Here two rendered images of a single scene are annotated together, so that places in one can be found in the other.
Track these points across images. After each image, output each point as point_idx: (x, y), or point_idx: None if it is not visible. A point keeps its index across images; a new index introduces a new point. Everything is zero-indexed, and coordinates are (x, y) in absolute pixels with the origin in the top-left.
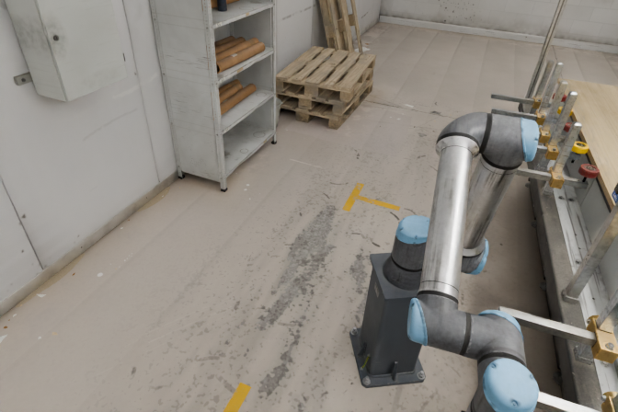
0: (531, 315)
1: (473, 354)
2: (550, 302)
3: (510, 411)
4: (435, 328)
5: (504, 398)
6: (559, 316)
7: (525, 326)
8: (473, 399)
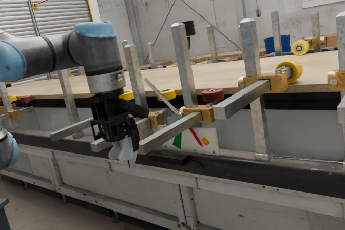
0: (70, 125)
1: (60, 52)
2: (73, 151)
3: (107, 29)
4: (21, 43)
5: (98, 22)
6: (84, 144)
7: (73, 132)
8: (87, 67)
